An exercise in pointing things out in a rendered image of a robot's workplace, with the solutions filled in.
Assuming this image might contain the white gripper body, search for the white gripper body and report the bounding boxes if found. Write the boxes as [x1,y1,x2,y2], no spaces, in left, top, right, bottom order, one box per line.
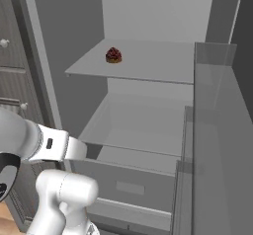
[64,135,89,163]

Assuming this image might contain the grey fridge drawer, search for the grey fridge drawer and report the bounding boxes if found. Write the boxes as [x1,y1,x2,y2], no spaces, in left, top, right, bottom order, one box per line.
[69,144,178,214]

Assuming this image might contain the grey fridge shelf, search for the grey fridge shelf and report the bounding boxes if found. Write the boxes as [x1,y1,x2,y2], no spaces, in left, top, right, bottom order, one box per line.
[64,38,196,86]
[77,92,195,158]

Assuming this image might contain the red and brown cake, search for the red and brown cake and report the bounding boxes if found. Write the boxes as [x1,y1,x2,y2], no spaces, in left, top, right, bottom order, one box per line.
[105,46,124,65]

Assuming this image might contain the grey fridge door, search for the grey fridge door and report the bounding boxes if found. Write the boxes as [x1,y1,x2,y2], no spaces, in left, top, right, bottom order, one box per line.
[170,41,253,235]

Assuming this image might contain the grey open fridge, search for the grey open fridge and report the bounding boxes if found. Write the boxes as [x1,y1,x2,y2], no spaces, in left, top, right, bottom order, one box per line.
[20,0,247,235]

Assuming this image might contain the grey cupboard door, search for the grey cupboard door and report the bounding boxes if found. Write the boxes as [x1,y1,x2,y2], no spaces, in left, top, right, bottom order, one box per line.
[0,68,58,228]
[0,0,28,70]

